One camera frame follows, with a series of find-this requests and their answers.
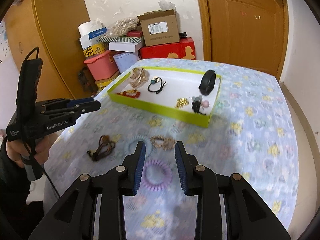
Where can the small black box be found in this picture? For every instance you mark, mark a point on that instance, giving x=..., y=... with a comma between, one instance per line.
x=183, y=35

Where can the pale blue round tin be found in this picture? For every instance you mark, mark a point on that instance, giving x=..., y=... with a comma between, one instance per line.
x=125, y=62

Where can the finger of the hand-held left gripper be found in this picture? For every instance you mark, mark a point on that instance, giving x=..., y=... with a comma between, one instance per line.
x=87, y=107
x=80, y=101

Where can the dark brown bag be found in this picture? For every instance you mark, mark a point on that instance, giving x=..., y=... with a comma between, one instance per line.
x=86, y=80

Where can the beige claw hair clip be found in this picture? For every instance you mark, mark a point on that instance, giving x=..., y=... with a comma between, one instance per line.
x=138, y=78

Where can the pink plastic bin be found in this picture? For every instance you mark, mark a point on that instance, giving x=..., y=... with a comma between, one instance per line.
x=101, y=66

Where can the floral blue tablecloth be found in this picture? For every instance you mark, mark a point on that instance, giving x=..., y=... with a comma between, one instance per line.
x=237, y=155

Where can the clear bag of nuts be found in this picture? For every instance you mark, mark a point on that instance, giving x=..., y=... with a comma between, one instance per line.
x=122, y=27

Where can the large red gift box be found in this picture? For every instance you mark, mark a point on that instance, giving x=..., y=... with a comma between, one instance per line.
x=162, y=51

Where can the wooden door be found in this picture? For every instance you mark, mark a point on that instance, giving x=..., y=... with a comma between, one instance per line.
x=245, y=30

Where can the white paper roll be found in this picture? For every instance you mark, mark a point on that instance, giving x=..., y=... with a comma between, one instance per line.
x=88, y=26

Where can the person's left forearm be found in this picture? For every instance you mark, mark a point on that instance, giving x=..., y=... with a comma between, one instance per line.
x=10, y=182

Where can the wooden wardrobe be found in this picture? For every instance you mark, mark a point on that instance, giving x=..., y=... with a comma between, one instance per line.
x=50, y=30

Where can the green striped flat box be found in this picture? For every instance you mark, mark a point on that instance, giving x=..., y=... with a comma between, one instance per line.
x=122, y=39

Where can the yellow-green shallow tray box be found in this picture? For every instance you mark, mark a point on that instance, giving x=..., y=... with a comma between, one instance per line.
x=160, y=111

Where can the black wristband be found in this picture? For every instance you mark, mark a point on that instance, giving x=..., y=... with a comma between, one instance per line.
x=208, y=80

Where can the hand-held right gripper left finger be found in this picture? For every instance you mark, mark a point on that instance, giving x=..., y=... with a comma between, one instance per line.
x=138, y=167

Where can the black pink hair bobble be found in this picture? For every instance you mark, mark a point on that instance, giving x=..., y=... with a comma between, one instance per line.
x=196, y=103

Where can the small maroon box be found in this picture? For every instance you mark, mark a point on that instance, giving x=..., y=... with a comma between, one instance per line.
x=135, y=33

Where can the white flat box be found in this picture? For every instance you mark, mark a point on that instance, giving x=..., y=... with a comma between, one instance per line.
x=123, y=46

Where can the white box with blue label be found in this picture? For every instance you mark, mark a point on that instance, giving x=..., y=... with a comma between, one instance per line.
x=93, y=35

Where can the yellow printed box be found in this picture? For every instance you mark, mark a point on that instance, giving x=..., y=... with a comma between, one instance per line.
x=93, y=50

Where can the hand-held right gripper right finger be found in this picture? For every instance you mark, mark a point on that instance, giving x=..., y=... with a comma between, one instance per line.
x=180, y=167

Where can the person's left hand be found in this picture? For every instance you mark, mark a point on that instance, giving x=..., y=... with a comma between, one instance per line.
x=15, y=152

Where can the brown cardboard box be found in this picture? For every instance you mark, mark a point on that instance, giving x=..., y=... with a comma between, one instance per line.
x=160, y=32

